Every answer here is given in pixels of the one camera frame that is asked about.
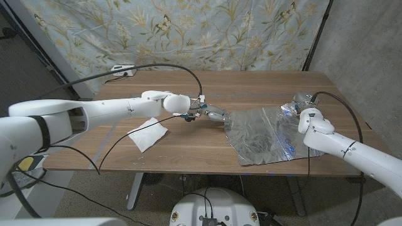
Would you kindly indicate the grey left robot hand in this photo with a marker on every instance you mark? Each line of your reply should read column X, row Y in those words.
column 213, row 112

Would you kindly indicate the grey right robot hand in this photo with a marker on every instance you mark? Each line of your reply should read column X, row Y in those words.
column 306, row 100

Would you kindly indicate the aluminum foil sheet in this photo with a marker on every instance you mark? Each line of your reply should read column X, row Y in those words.
column 260, row 138

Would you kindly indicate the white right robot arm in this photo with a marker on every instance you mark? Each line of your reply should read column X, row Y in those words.
column 361, row 153

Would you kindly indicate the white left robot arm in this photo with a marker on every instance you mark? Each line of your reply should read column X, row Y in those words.
column 110, row 108

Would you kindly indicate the white left shoulder cover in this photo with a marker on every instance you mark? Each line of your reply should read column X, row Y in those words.
column 63, row 223

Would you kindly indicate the white right shoulder cover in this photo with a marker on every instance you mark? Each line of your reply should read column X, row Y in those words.
column 392, row 222

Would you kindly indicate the flat white paper towel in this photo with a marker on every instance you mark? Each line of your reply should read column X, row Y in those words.
column 147, row 133

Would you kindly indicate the black backdrop pole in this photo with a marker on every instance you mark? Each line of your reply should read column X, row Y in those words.
column 317, row 37

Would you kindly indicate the floral printed backdrop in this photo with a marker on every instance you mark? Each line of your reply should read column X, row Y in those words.
column 188, row 31

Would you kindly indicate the black ribbed round object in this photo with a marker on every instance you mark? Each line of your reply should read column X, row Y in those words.
column 154, row 178

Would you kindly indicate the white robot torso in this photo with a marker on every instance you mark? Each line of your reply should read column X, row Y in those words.
column 213, row 204

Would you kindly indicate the white power strip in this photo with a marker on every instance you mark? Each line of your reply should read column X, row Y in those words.
column 129, row 73

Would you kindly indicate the grey table leg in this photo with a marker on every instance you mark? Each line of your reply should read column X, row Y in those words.
column 135, row 191
column 296, row 197

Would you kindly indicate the small grey port module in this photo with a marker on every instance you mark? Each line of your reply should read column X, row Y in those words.
column 209, row 221

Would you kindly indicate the black box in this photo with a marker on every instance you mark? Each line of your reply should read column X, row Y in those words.
column 270, row 220

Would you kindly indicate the white stand panel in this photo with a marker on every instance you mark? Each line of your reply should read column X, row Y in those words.
column 56, row 201

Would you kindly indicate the yellow round object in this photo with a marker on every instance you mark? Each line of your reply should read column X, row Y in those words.
column 26, row 164

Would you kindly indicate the light grey slanted post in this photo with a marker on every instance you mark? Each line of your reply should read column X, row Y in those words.
column 41, row 37

